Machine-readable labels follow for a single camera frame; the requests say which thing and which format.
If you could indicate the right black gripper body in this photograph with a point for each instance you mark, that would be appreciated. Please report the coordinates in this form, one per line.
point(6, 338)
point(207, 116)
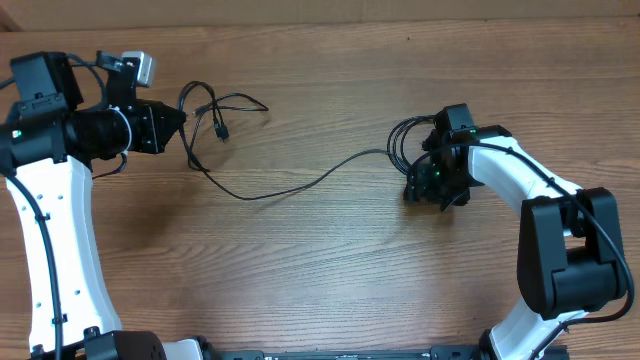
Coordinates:
point(442, 184)

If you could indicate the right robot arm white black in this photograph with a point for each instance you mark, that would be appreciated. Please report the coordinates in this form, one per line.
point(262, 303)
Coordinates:
point(571, 268)

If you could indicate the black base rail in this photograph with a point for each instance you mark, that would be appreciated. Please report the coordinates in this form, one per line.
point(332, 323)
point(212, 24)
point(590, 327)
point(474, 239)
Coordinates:
point(350, 354)

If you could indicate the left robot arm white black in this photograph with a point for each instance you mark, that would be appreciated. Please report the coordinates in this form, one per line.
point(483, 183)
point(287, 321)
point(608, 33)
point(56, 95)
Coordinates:
point(47, 146)

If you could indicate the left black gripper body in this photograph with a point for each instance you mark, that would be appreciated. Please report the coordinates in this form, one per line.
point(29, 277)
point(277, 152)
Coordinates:
point(142, 134)

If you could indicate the cardboard wall panel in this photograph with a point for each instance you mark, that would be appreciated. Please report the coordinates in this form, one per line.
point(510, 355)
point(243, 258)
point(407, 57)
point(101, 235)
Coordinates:
point(62, 15)

